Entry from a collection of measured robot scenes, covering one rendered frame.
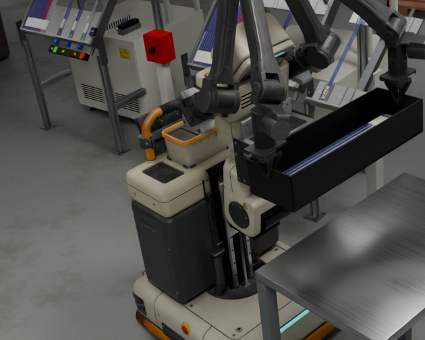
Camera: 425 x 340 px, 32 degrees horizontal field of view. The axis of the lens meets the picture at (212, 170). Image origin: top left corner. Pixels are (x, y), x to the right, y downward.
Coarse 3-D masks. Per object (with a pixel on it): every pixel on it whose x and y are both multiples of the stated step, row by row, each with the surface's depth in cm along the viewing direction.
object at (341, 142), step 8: (376, 120) 227; (384, 120) 227; (360, 128) 224; (368, 128) 223; (352, 136) 220; (336, 144) 217; (320, 152) 214; (328, 152) 214; (304, 160) 212; (312, 160) 211; (296, 168) 208
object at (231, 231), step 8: (224, 208) 264; (272, 208) 251; (280, 208) 253; (224, 216) 266; (264, 216) 250; (272, 216) 253; (280, 216) 253; (264, 224) 251; (272, 224) 253; (232, 232) 271; (264, 232) 262
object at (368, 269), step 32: (384, 192) 239; (416, 192) 237; (352, 224) 226; (384, 224) 224; (416, 224) 222; (288, 256) 216; (320, 256) 214; (352, 256) 212; (384, 256) 210; (416, 256) 209; (288, 288) 204; (320, 288) 202; (352, 288) 200; (384, 288) 199; (416, 288) 197; (352, 320) 189; (384, 320) 188; (416, 320) 190
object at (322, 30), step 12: (288, 0) 222; (300, 0) 221; (300, 12) 224; (312, 12) 226; (300, 24) 228; (312, 24) 226; (312, 36) 229; (324, 36) 231; (336, 36) 234; (312, 48) 230; (324, 48) 231; (312, 60) 234; (324, 60) 232
